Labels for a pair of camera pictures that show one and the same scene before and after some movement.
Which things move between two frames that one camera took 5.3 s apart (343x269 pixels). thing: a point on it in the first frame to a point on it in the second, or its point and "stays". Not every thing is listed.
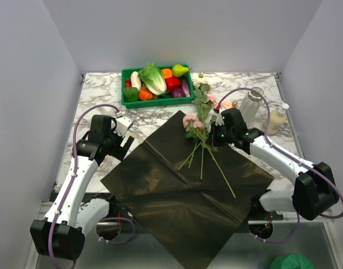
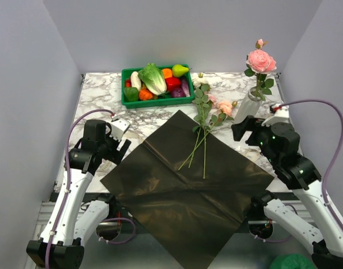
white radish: (135, 81) stays
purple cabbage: (178, 93) stays
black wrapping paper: (194, 200) stays
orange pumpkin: (145, 94) stays
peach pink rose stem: (211, 101) stays
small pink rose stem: (194, 126) to (225, 109)
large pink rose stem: (208, 105) to (260, 62)
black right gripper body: (219, 135) to (259, 136)
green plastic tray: (154, 102) stays
